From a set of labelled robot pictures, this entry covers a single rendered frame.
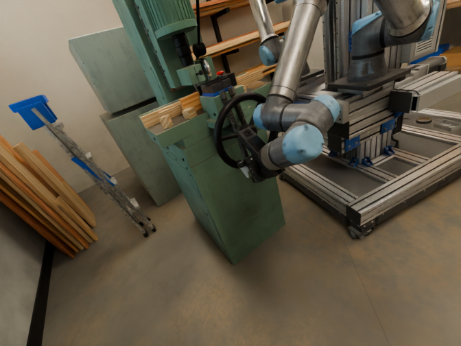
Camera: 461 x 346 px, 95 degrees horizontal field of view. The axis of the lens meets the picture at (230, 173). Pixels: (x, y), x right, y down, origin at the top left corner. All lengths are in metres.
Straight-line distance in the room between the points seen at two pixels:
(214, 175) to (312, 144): 0.62
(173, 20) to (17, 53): 2.55
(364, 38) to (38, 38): 3.08
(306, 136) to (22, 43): 3.19
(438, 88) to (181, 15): 1.06
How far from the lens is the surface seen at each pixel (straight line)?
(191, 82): 1.02
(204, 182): 0.99
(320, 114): 0.53
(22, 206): 2.13
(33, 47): 3.36
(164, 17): 1.00
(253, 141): 0.62
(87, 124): 3.34
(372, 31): 1.10
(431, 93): 1.22
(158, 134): 0.86
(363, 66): 1.12
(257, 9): 1.53
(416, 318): 1.27
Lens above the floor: 1.11
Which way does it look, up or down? 31 degrees down
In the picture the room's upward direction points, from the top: 19 degrees counter-clockwise
